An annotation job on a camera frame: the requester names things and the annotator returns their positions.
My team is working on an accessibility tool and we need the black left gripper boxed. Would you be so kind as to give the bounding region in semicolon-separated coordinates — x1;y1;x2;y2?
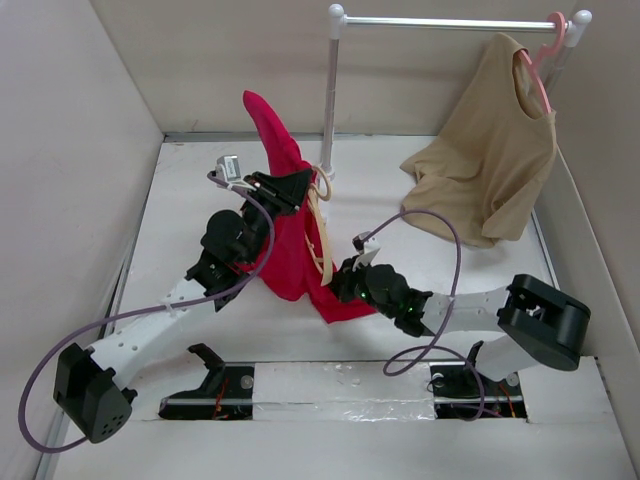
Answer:
237;167;310;266

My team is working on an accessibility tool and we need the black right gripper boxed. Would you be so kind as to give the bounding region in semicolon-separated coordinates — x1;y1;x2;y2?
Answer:
323;253;397;319

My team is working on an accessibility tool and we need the beige plastic hanger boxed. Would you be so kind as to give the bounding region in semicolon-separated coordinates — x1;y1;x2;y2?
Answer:
305;166;333;286

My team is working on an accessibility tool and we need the red t shirt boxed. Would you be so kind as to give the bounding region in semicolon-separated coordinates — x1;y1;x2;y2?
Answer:
243;91;375;324

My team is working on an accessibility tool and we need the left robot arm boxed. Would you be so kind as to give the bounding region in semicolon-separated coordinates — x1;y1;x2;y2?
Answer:
54;169;313;443

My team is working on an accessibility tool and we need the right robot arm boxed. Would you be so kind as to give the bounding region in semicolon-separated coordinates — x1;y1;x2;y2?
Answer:
329;257;591;393

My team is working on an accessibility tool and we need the beige t shirt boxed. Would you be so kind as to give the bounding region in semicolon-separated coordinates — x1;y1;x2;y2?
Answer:
401;33;557;248

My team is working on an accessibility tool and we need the pink plastic hanger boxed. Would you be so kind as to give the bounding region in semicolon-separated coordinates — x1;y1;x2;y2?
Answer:
517;11;567;115

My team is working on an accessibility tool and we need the white clothes rack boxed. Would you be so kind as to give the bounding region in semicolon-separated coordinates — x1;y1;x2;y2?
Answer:
320;3;593;178

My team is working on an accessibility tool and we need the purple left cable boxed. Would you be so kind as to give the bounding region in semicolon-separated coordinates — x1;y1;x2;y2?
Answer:
17;169;276;454

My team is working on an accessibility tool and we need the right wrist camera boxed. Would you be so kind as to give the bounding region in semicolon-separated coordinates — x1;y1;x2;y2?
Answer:
352;231;380;271

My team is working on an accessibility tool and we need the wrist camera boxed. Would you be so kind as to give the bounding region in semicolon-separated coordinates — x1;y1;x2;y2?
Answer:
207;155;243;192
352;231;380;271

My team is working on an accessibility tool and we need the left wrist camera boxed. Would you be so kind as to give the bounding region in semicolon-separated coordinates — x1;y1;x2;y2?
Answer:
207;155;243;192

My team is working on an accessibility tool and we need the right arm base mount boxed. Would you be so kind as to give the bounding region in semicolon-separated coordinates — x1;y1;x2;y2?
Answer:
427;341;527;421

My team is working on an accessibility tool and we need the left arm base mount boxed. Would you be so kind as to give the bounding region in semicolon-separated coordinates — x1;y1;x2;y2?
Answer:
158;343;255;421

